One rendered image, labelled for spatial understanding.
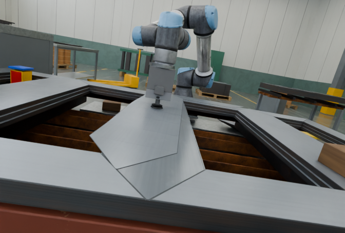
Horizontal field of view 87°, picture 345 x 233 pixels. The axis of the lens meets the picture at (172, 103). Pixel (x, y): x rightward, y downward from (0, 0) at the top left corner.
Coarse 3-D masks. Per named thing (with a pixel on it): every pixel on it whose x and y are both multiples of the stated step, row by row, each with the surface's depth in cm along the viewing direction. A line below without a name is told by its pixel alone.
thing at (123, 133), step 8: (104, 128) 41; (112, 128) 42; (120, 128) 43; (128, 128) 43; (136, 128) 44; (104, 136) 37; (112, 136) 38; (120, 136) 39; (128, 136) 39; (136, 136) 40; (144, 136) 41; (152, 136) 42; (160, 136) 42; (168, 136) 43; (176, 136) 44; (144, 144) 37; (152, 144) 38; (160, 144) 38; (168, 144) 39; (176, 144) 40
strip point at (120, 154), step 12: (96, 144) 34; (108, 144) 34; (120, 144) 35; (132, 144) 36; (108, 156) 31; (120, 156) 31; (132, 156) 32; (144, 156) 33; (156, 156) 33; (120, 168) 28
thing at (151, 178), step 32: (64, 96) 64; (128, 96) 85; (0, 128) 40; (192, 128) 58; (256, 128) 67; (160, 160) 32; (192, 160) 34; (288, 160) 48; (0, 192) 23; (32, 192) 23; (64, 192) 23; (96, 192) 23; (160, 192) 25; (192, 224) 24; (224, 224) 24; (256, 224) 24; (288, 224) 24
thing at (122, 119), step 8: (112, 120) 46; (120, 120) 47; (128, 120) 48; (136, 120) 49; (144, 120) 50; (152, 120) 51; (144, 128) 45; (152, 128) 46; (160, 128) 47; (168, 128) 48; (176, 128) 48
